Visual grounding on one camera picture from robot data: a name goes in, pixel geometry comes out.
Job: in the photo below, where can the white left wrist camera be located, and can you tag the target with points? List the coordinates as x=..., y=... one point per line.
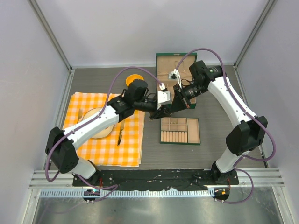
x=163, y=96

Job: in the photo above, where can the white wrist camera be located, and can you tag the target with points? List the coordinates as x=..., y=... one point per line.
x=175, y=76
x=163, y=96

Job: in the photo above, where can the orange white checkered cloth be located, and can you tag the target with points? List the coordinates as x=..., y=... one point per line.
x=106, y=151

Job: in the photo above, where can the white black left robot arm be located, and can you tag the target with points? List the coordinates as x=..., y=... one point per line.
x=62, y=145

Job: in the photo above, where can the orange bowl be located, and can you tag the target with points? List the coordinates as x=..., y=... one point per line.
x=133, y=77

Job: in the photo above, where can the beige bird pattern plate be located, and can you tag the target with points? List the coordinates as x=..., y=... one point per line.
x=102, y=134

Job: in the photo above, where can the green jewelry box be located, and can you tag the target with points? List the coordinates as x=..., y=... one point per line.
x=167, y=62

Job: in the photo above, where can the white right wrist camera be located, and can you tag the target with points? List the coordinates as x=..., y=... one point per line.
x=175, y=76

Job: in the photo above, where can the green jewelry tray insert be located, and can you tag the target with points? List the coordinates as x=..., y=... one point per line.
x=180, y=131

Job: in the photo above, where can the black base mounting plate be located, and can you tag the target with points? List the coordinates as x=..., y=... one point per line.
x=161, y=179

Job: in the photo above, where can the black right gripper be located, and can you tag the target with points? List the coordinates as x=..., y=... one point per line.
x=181, y=101

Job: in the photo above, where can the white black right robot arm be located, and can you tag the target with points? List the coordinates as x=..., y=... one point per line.
x=248, y=129

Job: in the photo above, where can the white slotted cable duct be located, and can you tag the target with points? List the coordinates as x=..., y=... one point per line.
x=91, y=193

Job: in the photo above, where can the black handled knife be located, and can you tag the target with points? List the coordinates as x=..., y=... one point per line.
x=120, y=132

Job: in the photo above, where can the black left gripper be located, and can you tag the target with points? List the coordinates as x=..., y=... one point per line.
x=161, y=113

